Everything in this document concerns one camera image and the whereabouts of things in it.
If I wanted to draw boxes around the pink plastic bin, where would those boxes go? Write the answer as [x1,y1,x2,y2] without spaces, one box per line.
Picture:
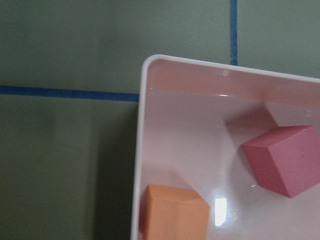
[130,54,320,240]

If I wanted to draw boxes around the orange foam block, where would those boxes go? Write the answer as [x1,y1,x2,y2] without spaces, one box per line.
[139,184,211,240]

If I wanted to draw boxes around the pink foam block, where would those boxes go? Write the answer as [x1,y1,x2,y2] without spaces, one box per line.
[241,125,320,198]

